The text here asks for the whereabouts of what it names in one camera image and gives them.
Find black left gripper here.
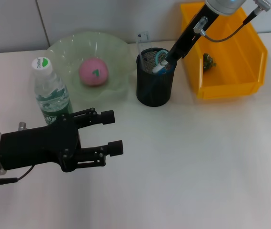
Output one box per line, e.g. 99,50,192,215
0,107,116,173

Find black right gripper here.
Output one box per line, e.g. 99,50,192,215
164,4,219,64

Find blue and teal scissors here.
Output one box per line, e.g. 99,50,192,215
154,49,176,76

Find clear plastic ruler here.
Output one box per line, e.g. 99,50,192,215
135,30,153,65

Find green plastic wrapper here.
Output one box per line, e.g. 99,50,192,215
202,52,218,73

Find pink peach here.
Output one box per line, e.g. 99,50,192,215
78,58,109,87

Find clear green-label water bottle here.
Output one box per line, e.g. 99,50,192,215
31,56,74,125

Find black mesh pen holder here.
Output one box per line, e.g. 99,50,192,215
136,47,177,107

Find green glass fruit plate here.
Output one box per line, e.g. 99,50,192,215
47,30,137,104

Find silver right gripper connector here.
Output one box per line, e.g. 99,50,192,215
193,16,209,33

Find yellow plastic bin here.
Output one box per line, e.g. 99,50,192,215
179,1,269,100

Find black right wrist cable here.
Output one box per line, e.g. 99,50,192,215
201,0,271,43

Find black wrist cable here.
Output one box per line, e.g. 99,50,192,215
0,165,35,190
201,0,271,43

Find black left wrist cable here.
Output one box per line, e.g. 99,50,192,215
0,165,35,190

